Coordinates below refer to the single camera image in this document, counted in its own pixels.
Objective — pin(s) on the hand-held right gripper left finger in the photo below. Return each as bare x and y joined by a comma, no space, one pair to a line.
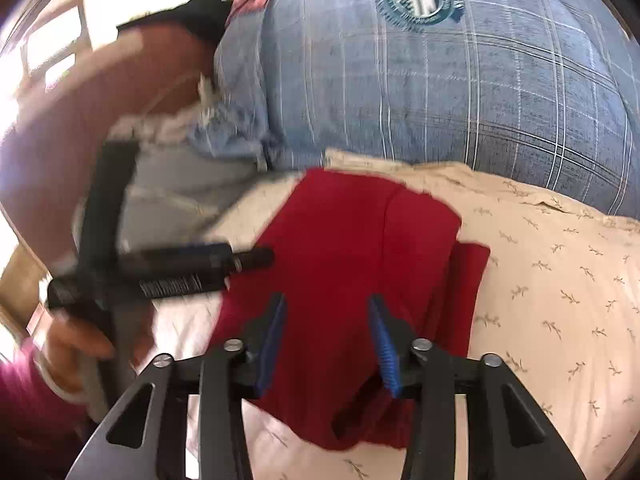
269,346

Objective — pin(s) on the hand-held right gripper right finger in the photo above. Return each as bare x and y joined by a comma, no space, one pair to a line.
386,351

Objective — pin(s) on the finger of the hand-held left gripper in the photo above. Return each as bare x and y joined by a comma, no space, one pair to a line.
200,260

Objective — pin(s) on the red knit garment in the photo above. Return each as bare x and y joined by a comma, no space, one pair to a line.
340,240

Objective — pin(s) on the person's left forearm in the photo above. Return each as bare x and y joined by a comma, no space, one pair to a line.
30,410

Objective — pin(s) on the person's left hand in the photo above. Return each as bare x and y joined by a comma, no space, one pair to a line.
70,345

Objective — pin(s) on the grey cloth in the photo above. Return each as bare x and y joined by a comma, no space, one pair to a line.
170,185

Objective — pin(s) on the brown headboard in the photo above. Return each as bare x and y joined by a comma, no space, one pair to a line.
75,150

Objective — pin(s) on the light blue frayed cloth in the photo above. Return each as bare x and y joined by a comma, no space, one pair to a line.
225,130

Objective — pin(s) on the cream leaf print sheet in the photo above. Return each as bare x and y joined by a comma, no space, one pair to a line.
550,285

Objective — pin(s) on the window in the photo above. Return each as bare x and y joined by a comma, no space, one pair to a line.
50,55

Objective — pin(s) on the black cloth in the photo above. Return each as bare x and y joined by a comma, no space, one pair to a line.
205,12

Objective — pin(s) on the blue plaid blanket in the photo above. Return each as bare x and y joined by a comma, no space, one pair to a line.
450,95

